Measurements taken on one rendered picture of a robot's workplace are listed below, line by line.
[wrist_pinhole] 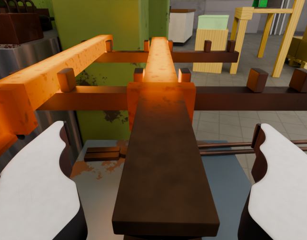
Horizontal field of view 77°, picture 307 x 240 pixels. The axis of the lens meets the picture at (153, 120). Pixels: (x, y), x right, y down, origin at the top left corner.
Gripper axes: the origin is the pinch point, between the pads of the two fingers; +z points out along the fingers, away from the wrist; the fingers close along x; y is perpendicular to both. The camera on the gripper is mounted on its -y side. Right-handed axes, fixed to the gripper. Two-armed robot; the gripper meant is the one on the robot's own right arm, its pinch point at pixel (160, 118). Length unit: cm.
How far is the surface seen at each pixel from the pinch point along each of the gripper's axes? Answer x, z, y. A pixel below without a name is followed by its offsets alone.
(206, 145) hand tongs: 12.9, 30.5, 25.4
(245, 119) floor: 92, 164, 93
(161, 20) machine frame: 1, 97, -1
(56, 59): -12.0, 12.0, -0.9
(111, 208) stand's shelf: -8.6, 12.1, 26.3
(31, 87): -10.4, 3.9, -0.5
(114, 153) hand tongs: -10.6, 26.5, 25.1
